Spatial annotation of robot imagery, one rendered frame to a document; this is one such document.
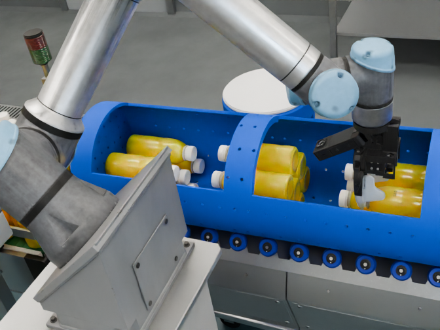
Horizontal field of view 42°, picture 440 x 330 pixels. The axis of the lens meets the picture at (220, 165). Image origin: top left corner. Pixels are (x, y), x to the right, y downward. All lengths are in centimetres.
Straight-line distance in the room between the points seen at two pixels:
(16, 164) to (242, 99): 96
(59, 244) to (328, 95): 48
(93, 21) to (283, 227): 57
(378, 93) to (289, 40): 24
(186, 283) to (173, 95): 302
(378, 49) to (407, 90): 277
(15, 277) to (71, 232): 81
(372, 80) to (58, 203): 57
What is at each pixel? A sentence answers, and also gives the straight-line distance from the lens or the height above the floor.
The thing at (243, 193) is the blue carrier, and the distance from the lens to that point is 124.
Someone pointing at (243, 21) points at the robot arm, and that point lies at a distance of 89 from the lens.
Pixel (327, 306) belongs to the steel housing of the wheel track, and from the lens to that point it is 141.
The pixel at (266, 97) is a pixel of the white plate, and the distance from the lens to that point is 177.
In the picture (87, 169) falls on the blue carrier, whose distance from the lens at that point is 142.
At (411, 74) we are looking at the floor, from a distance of 399.
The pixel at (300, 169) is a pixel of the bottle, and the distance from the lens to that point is 138.
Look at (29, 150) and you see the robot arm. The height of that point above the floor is 145.
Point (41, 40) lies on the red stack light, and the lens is 197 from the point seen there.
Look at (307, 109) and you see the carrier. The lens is 176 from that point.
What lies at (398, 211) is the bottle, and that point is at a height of 111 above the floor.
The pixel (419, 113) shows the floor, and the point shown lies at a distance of 359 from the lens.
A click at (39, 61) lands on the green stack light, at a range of 199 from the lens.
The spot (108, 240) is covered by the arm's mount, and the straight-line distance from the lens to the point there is 85.
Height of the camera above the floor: 193
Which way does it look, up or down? 36 degrees down
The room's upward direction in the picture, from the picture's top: 10 degrees counter-clockwise
